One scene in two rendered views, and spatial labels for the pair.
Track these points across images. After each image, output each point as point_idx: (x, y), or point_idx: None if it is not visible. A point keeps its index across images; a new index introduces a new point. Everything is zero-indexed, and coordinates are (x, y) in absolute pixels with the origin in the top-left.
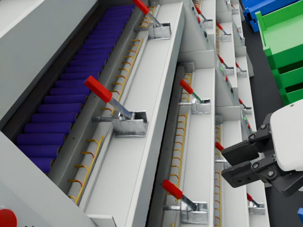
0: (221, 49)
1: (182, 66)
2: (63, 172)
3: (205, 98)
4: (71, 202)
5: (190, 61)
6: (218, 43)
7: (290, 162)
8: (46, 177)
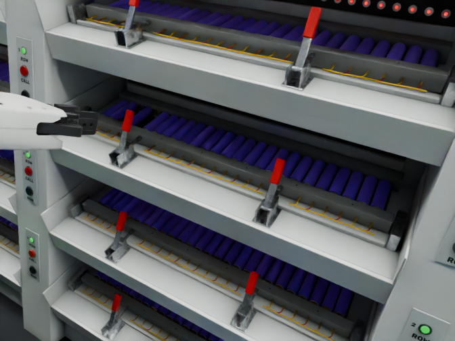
0: None
1: (389, 219)
2: (104, 9)
3: (292, 231)
4: None
5: (406, 236)
6: None
7: (9, 93)
8: None
